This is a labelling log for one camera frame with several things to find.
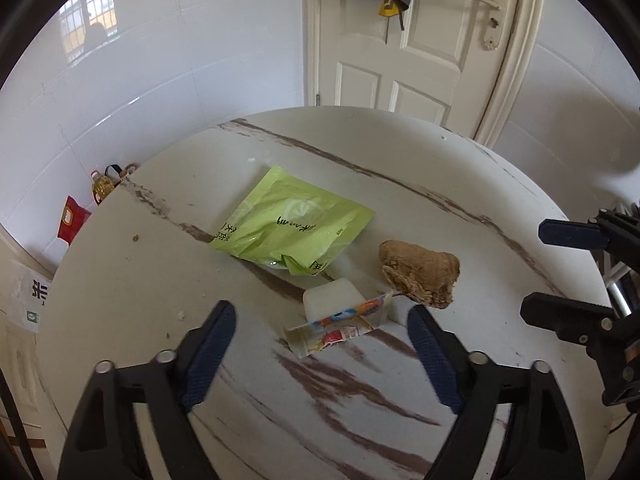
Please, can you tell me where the white foam block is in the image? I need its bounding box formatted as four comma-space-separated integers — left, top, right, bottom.
302, 277, 417, 329

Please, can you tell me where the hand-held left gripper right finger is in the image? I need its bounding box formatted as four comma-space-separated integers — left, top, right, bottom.
406, 304, 586, 480

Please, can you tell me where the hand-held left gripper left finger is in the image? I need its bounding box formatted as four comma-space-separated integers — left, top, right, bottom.
56, 300, 237, 480

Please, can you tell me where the brown crumpled lump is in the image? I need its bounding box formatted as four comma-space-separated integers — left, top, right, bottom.
377, 240, 460, 309

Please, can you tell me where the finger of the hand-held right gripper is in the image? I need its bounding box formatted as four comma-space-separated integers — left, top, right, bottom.
520, 292, 640, 357
538, 208, 640, 262

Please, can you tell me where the white panel door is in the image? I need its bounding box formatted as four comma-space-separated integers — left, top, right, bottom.
305, 0, 546, 148

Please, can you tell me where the colourful printed wrapper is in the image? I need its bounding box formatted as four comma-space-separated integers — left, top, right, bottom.
284, 292, 394, 359

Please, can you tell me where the green snack packet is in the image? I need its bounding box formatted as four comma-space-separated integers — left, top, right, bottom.
209, 166, 376, 279

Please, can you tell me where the red bag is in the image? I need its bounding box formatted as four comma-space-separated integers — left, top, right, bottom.
57, 196, 93, 245

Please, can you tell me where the yellow oil bottle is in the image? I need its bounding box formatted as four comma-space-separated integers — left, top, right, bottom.
91, 164, 124, 206

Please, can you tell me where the black cable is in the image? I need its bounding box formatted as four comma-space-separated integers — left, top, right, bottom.
0, 367, 38, 480

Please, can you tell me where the cream door handle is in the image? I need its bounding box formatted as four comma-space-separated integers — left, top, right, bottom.
460, 0, 511, 52

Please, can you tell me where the white paper sign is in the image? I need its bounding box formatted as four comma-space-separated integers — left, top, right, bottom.
9, 260, 54, 334

